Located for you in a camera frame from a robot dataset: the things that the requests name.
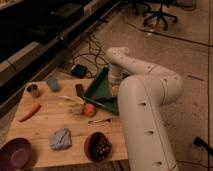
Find blue-grey towel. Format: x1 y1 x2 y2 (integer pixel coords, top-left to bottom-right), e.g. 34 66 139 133
49 128 72 150

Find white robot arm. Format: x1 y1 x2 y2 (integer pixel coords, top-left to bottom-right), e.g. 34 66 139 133
106 47 183 171

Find translucent blue plastic cup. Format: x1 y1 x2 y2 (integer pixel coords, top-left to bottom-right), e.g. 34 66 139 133
46 77 60 92

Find green plastic tray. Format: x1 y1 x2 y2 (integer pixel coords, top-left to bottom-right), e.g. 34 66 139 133
83 67 118 114

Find small black rectangular block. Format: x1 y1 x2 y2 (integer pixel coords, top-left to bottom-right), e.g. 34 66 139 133
75 84 84 97

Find orange round fruit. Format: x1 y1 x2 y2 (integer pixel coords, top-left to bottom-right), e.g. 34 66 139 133
83 103 96 117

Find black power adapter box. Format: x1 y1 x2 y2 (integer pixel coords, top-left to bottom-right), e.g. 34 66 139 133
71 64 87 78

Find banana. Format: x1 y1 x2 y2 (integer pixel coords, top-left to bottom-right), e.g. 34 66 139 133
58 96 84 105

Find brown bowl with contents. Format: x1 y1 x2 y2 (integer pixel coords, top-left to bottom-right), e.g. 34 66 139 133
84 132 112 162

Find orange carrot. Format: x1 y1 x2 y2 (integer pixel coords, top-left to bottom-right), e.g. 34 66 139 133
19 103 41 122

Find black office chair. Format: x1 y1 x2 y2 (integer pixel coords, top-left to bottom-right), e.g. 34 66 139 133
143 0 178 30

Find black object on floor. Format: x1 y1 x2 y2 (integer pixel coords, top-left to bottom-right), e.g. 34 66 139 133
193 137 213 156

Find purple bowl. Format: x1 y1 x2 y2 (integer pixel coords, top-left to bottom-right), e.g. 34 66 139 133
0 138 32 171

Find black floor cables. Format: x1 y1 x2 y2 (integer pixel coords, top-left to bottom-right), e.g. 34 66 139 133
68 33 110 78

